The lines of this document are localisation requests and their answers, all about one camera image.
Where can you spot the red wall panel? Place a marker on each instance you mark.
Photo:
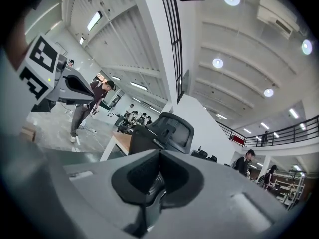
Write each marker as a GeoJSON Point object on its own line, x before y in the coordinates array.
{"type": "Point", "coordinates": [238, 140]}

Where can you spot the black balcony railing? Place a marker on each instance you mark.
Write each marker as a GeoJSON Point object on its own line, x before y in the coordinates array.
{"type": "Point", "coordinates": [286, 132]}

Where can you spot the person's left forearm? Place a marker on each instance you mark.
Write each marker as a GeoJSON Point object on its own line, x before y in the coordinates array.
{"type": "Point", "coordinates": [16, 46]}

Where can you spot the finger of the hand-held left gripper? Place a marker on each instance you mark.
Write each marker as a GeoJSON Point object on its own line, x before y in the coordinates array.
{"type": "Point", "coordinates": [74, 97]}
{"type": "Point", "coordinates": [77, 75]}

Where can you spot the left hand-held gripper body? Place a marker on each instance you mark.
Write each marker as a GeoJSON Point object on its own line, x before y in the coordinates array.
{"type": "Point", "coordinates": [42, 58]}

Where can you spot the black mesh office chair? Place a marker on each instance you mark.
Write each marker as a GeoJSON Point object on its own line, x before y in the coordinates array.
{"type": "Point", "coordinates": [179, 133]}

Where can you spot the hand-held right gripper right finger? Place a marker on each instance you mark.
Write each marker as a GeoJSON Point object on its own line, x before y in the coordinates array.
{"type": "Point", "coordinates": [224, 195]}

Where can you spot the white metal shelf rack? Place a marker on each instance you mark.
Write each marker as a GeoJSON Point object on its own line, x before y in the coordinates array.
{"type": "Point", "coordinates": [291, 188]}

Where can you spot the wooden desk with white frame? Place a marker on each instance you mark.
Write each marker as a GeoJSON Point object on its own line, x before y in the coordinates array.
{"type": "Point", "coordinates": [123, 141]}

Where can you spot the row of black office chairs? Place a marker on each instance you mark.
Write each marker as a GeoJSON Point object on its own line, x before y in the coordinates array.
{"type": "Point", "coordinates": [203, 155]}

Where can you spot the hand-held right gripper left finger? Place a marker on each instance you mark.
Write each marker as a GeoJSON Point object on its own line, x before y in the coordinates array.
{"type": "Point", "coordinates": [99, 183]}

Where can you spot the rectangular ceiling light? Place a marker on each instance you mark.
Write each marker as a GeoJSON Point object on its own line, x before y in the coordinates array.
{"type": "Point", "coordinates": [81, 40]}
{"type": "Point", "coordinates": [94, 21]}

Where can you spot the white ceiling air conditioner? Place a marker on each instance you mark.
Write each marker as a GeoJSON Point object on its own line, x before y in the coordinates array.
{"type": "Point", "coordinates": [276, 14]}

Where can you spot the cardboard box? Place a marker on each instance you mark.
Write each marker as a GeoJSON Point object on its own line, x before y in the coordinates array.
{"type": "Point", "coordinates": [28, 133]}

